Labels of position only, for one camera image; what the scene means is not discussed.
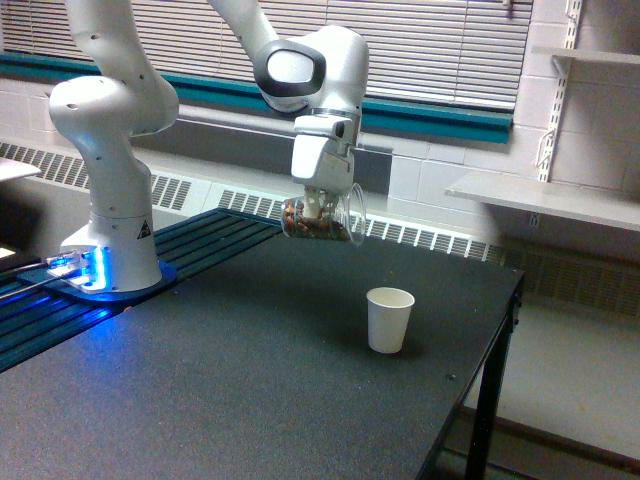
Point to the white shelf wall rail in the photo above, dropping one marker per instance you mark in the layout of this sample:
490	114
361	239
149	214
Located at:
546	144

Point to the clear plastic cup with almonds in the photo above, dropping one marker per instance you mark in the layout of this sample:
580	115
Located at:
346	221

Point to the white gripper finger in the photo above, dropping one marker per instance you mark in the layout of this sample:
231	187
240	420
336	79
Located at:
316	202

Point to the white upper wall shelf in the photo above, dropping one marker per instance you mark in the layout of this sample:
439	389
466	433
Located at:
585	55

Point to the white paper cup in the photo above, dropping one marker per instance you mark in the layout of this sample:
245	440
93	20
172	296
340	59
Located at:
389	311

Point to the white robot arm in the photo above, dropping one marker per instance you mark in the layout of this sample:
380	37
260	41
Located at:
320	77

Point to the white baseboard radiator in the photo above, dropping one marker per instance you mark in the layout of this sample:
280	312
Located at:
595	283

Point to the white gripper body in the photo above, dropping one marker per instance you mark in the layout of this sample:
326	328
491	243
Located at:
323	155

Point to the white lower wall shelf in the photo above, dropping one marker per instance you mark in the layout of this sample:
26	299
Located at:
579	203

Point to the white window blinds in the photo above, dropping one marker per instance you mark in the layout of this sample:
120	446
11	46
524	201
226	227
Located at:
467	53

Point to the black table leg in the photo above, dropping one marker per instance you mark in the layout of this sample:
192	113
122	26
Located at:
490	389

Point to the white wall shelf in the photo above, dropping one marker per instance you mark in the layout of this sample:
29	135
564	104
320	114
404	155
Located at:
585	55
579	203

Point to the white tabletop at left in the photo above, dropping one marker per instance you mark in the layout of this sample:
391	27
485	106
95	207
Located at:
11	169

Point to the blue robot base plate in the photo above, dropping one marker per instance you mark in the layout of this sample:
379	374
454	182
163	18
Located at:
112	297

